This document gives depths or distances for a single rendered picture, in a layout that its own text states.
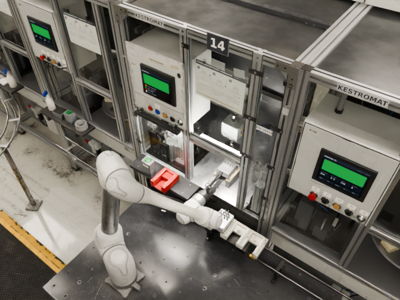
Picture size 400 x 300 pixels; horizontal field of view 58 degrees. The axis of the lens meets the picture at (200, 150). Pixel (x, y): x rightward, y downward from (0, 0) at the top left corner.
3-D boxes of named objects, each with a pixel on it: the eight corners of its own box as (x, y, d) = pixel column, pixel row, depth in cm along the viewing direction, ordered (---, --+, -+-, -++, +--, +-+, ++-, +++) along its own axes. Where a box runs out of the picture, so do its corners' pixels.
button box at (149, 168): (142, 171, 256) (140, 160, 248) (150, 165, 261) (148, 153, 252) (150, 177, 253) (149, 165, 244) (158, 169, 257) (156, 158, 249)
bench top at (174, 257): (44, 290, 223) (41, 287, 220) (157, 184, 283) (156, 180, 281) (254, 487, 160) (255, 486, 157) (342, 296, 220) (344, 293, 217)
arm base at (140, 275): (130, 303, 213) (128, 299, 209) (103, 281, 222) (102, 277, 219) (150, 279, 224) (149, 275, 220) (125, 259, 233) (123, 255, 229)
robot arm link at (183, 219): (190, 208, 230) (206, 213, 222) (175, 224, 221) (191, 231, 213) (186, 195, 225) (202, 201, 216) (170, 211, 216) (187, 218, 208)
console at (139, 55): (131, 108, 234) (121, 43, 202) (161, 87, 251) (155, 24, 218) (182, 133, 217) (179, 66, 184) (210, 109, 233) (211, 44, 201)
